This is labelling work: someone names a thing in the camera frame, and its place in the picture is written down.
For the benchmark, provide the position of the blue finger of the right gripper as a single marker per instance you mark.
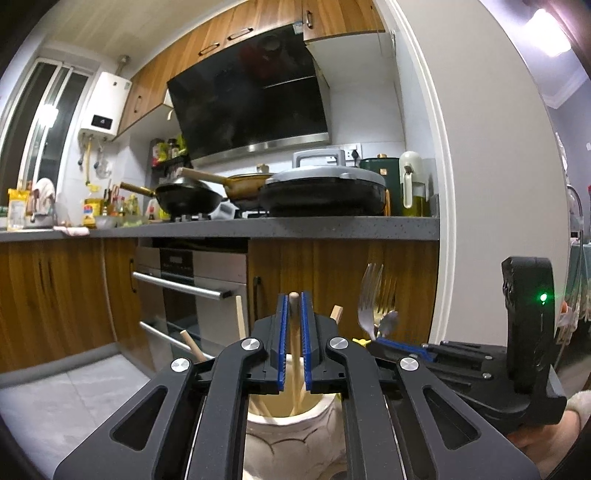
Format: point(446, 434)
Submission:
point(420, 352)

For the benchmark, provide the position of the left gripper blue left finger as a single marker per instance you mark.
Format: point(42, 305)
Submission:
point(189, 420)

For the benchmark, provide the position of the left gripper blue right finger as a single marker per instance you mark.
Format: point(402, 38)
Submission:
point(401, 421)

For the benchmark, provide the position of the silver fork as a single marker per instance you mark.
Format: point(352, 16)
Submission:
point(370, 288)

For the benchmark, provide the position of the wooden chopstick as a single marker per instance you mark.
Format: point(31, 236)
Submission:
point(336, 313)
point(240, 317)
point(194, 349)
point(297, 372)

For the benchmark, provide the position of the silver flower spoon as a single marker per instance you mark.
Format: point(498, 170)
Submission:
point(388, 324)

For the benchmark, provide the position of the yellow plastic fork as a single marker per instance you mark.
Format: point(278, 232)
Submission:
point(362, 342)

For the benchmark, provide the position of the gold fork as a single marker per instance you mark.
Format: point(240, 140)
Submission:
point(386, 299)

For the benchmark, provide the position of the grey kitchen countertop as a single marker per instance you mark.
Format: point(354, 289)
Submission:
point(340, 228)

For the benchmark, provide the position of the green kitchen appliance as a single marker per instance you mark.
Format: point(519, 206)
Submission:
point(389, 169)

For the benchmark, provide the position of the person right hand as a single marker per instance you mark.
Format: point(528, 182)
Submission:
point(547, 446)

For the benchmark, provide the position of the cream ceramic utensil holder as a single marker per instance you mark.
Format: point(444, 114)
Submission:
point(310, 445)

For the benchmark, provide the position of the stainless steel oven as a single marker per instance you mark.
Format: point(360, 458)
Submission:
point(190, 290)

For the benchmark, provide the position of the white oil dispenser bottle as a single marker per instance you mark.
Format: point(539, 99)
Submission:
point(415, 199)

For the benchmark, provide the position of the black electric griddle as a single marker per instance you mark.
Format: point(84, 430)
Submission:
point(320, 184)

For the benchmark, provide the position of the black wok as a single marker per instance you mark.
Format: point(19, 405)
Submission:
point(180, 197)

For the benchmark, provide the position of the yellow oil bottle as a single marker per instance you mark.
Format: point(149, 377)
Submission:
point(92, 206)

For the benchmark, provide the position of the black range hood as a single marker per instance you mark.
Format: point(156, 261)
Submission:
point(261, 92)

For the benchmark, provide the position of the yellow food package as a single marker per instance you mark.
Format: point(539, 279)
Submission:
point(17, 208)

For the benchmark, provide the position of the white water heater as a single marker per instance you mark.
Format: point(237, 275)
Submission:
point(103, 112)

